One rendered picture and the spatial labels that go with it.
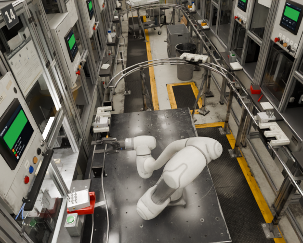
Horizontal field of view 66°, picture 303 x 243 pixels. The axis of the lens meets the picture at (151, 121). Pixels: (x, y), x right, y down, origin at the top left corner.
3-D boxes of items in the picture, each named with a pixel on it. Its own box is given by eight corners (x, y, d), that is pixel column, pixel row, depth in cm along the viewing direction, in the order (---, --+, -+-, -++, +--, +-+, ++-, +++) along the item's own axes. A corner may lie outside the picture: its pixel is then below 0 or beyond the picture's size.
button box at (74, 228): (80, 236, 137) (74, 225, 129) (67, 236, 137) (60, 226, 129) (82, 222, 143) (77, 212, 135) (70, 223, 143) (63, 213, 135)
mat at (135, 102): (160, 115, 370) (160, 114, 369) (123, 118, 370) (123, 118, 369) (145, 15, 826) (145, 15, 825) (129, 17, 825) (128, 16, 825)
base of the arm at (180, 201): (181, 181, 190) (181, 176, 186) (186, 205, 172) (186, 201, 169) (159, 182, 190) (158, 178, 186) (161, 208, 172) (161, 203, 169)
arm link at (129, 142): (133, 134, 164) (124, 135, 164) (133, 143, 157) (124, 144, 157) (134, 143, 170) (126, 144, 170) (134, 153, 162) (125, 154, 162)
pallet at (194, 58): (179, 62, 334) (179, 56, 328) (183, 58, 343) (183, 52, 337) (204, 66, 319) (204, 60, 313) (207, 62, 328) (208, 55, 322)
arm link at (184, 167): (167, 205, 169) (145, 227, 157) (151, 188, 173) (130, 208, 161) (215, 161, 107) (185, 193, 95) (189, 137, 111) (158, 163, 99)
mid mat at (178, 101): (207, 113, 367) (207, 112, 366) (172, 115, 367) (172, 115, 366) (194, 81, 445) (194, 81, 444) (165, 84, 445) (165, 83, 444)
